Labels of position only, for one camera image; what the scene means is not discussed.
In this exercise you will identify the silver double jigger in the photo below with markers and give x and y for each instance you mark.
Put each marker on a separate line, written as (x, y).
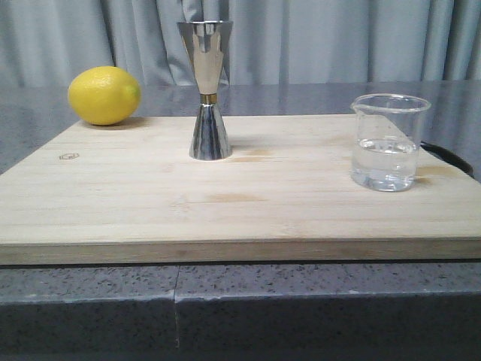
(206, 43)

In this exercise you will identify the clear glass beaker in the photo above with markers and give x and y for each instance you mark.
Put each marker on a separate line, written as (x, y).
(387, 140)

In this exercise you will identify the light wooden cutting board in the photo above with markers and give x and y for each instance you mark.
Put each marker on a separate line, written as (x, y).
(131, 193)

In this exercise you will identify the yellow lemon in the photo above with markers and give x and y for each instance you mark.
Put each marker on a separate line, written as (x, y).
(104, 95)

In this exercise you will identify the grey curtain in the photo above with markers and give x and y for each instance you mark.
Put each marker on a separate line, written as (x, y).
(47, 43)

